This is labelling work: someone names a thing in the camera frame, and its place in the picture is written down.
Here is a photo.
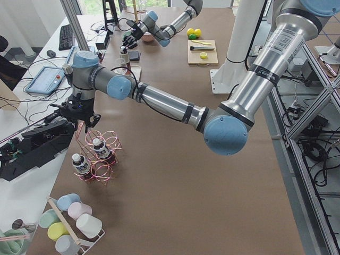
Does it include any yellow peeler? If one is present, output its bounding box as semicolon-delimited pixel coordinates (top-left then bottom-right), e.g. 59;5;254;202
191;40;211;45

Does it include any white cup rack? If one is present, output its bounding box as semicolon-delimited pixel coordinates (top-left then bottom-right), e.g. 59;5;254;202
47;197;105;254

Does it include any wooden cutting board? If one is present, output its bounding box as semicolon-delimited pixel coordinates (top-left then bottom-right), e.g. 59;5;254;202
188;40;218;65

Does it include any tea bottle front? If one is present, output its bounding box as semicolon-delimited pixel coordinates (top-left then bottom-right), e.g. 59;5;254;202
120;46;131;72

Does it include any yellow cup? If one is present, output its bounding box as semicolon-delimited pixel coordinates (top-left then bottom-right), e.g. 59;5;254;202
47;222;69;241

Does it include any tea bottle near handle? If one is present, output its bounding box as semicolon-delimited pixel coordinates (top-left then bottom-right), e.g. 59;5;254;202
72;153;92;181

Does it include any wooden glass tree stand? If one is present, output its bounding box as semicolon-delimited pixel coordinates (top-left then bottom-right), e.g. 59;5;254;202
125;0;147;23

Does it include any half lemon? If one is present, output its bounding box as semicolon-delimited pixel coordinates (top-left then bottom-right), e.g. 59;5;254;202
200;52;208;59

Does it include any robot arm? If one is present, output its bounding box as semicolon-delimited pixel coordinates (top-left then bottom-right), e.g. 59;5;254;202
121;0;203;49
55;1;339;155

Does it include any black keyboard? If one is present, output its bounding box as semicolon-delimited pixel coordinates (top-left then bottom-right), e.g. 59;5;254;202
58;24;74;51

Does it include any computer mouse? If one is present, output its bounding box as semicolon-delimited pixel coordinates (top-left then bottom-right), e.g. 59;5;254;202
46;50;56;58

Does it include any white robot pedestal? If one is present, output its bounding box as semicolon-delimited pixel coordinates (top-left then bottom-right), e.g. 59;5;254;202
210;0;267;94

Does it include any green cup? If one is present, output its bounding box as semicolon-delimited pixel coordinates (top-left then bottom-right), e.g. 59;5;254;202
38;209;60;228

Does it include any pink cup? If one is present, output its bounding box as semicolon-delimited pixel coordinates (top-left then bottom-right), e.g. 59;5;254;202
67;202;92;220

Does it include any blue cup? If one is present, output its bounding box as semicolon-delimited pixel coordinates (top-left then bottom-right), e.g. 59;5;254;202
57;193;81;211

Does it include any white cup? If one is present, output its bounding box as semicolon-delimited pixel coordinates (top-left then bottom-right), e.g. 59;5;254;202
76;214;103;239

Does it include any green lime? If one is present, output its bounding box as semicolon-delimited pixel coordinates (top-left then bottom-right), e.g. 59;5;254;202
188;33;197;40

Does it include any yellow lemon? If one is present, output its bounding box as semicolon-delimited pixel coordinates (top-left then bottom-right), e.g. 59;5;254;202
194;29;201;38
186;28;194;37

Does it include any grey cup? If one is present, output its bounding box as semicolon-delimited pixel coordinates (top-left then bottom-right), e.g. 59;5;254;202
55;235;80;255

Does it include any black handled knife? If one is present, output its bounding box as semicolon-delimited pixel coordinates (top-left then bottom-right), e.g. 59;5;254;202
190;46;215;51

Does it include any tea bottle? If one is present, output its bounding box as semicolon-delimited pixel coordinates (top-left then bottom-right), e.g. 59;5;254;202
92;138;112;159
72;153;92;181
120;46;131;72

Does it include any black thermos bottle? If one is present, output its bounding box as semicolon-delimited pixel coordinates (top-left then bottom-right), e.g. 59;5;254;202
62;64;73;86

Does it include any green bowl with utensils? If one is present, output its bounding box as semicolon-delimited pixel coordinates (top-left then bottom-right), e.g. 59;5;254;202
1;219;37;254

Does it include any clear wine glass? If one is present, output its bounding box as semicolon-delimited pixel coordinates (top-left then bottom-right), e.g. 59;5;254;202
115;58;128;75

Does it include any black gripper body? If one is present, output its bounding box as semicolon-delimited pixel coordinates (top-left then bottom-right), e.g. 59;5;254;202
126;20;146;41
52;93;101;133

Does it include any tea bottle middle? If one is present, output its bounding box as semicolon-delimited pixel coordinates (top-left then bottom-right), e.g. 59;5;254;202
92;138;112;159

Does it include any copper wire bottle basket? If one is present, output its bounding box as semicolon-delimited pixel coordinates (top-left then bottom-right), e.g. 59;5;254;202
73;121;122;185

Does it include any aluminium frame post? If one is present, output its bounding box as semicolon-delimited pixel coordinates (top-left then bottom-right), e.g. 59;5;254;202
60;0;90;51

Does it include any cream serving tray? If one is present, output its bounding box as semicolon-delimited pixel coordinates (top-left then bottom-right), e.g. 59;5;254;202
114;65;141;80

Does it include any grey folded cloth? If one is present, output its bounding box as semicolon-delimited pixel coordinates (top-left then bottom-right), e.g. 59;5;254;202
128;51;141;62

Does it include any pink bowl with ice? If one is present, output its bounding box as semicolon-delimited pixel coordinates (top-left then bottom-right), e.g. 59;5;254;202
141;32;155;43

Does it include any black device chassis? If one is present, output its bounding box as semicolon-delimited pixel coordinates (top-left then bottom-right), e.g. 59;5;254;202
1;110;78;181

